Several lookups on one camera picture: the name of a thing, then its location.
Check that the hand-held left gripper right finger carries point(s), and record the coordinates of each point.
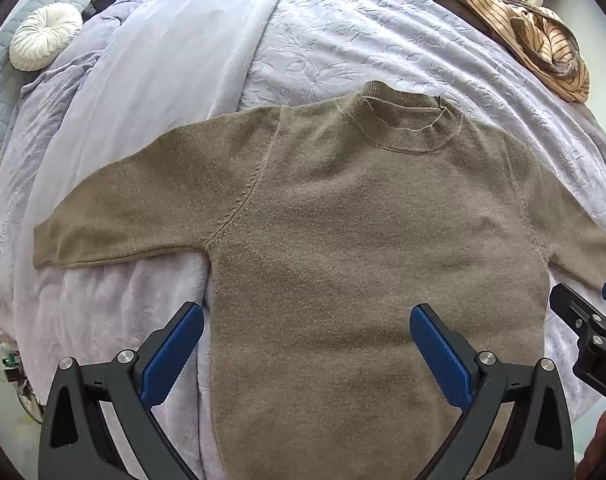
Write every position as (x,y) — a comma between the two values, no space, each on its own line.
(440,355)

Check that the lavender embossed bedspread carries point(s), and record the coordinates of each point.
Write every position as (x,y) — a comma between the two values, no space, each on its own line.
(383,35)

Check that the olive brown knit sweater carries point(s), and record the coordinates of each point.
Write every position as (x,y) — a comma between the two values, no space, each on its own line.
(333,235)

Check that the grey quilted headboard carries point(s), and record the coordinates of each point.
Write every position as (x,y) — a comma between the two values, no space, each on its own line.
(3,90)

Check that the round white pleated pillow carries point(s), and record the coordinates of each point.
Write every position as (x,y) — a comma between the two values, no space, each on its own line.
(43,35)

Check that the tan striped cloth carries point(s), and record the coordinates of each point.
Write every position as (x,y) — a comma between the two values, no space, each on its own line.
(543,45)

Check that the lavender fleece blanket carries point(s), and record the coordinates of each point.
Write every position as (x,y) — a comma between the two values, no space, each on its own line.
(148,75)

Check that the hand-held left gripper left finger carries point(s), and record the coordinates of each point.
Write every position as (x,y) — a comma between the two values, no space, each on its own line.
(175,355)

